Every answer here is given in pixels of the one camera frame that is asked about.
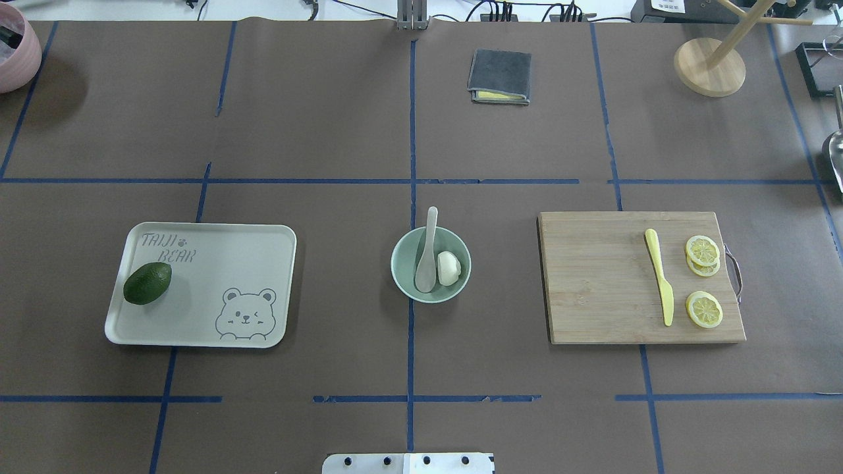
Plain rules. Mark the white ceramic spoon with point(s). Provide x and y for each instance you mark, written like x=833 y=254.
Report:
x=426 y=273

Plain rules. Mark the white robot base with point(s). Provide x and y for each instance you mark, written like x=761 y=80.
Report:
x=436 y=462

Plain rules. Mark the light green bowl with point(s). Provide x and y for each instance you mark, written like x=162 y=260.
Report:
x=407 y=253

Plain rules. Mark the pink bowl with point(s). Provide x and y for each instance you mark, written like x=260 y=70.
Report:
x=19 y=65

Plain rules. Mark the yellow sponge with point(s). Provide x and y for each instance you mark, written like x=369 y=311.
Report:
x=493 y=97

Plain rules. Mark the wooden cutting board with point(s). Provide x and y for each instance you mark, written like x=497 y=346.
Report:
x=601 y=287

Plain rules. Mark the grey folded cloth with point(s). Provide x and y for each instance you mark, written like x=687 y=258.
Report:
x=501 y=71

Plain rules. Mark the white bear tray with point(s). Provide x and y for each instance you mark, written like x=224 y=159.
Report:
x=230 y=285

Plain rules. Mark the yellow plastic knife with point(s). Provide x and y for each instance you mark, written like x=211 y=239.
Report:
x=665 y=289

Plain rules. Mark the lemon slice under pair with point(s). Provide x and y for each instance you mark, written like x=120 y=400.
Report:
x=703 y=271

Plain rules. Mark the lemon slice upper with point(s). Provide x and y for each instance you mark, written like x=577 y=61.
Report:
x=704 y=309

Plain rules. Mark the wooden mug tree stand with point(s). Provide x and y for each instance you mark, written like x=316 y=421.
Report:
x=712 y=67

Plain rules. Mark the glass rack tray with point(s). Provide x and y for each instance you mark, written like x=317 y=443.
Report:
x=822 y=71

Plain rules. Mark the metal scoop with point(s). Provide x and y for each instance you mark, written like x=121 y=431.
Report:
x=833 y=144

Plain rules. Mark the aluminium frame post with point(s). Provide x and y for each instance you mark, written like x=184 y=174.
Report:
x=412 y=15

